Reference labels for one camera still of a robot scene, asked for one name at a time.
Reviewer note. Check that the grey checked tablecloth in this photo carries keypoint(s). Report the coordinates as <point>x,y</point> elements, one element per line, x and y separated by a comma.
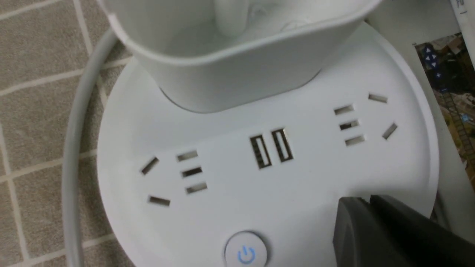
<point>45,45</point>

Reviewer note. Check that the white magazine under book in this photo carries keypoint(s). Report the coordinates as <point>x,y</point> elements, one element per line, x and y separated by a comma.
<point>436,38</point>

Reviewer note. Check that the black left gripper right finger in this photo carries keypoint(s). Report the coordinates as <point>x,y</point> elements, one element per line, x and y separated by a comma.
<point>425,243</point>

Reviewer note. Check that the white desk lamp with sockets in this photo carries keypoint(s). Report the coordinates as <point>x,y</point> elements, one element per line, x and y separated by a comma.
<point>220,152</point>

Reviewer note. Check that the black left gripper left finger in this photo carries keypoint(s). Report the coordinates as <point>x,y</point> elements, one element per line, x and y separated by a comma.
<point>360,239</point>

